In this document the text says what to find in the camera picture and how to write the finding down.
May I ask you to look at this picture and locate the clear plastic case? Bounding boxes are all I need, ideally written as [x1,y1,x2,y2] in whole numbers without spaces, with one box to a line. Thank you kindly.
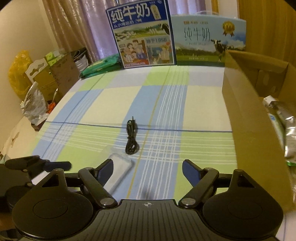
[99,145,134,194]

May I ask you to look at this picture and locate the silver foil pouch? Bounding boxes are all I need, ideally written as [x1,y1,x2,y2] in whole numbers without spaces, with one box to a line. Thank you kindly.
[262,95,296,167]

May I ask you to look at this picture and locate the white plastic bag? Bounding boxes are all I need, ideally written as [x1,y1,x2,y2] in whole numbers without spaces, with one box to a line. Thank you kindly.
[21,81,48,123]

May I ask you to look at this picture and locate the yellow plastic bag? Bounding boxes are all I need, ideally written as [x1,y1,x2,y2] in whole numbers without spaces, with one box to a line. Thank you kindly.
[8,50,33,101]

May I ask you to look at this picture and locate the brown cardboard side boxes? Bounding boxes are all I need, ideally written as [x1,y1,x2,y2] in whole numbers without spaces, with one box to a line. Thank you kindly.
[25,48,89,102]

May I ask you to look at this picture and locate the green wet wipes pack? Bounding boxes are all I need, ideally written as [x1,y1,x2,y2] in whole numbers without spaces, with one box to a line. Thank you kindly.
[79,54,122,79]

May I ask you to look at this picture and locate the checked tablecloth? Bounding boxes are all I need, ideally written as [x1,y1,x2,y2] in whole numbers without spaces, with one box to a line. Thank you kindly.
[31,66,237,200]

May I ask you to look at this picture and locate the brown cardboard box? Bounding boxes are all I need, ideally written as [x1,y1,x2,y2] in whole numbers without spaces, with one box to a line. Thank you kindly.
[222,50,295,212]

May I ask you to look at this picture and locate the purple curtain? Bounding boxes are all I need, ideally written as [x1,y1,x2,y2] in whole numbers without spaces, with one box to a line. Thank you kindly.
[41,0,209,63]

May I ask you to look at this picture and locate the light blue milk gift box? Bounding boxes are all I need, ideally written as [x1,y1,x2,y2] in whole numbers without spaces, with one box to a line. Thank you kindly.
[171,14,246,67]

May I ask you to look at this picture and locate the blue cartoon milk carton box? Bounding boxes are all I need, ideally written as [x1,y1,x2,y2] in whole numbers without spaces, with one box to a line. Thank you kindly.
[106,1,176,69]

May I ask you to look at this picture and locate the black coiled cable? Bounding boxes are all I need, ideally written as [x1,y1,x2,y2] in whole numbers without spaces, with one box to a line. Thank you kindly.
[124,116,141,156]

